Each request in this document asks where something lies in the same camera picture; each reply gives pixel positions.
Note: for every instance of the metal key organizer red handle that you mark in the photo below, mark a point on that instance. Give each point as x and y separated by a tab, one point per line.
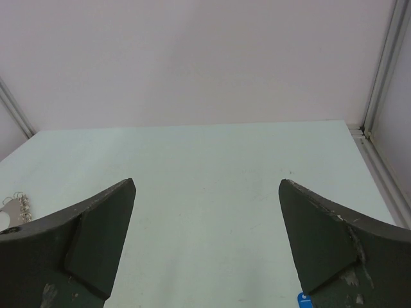
15	210

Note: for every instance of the aluminium frame post left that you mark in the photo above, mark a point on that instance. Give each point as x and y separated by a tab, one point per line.
15	111

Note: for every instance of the blue key tag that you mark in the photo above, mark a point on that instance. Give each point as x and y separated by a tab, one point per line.
304	301

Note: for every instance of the aluminium frame post right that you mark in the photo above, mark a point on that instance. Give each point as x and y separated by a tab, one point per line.
382	171

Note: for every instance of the aluminium frame post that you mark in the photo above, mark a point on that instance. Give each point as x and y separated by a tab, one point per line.
382	171
15	111

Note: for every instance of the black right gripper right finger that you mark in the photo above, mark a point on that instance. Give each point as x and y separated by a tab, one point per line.
344	258

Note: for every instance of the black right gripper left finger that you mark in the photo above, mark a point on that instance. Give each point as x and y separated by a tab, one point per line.
69	258

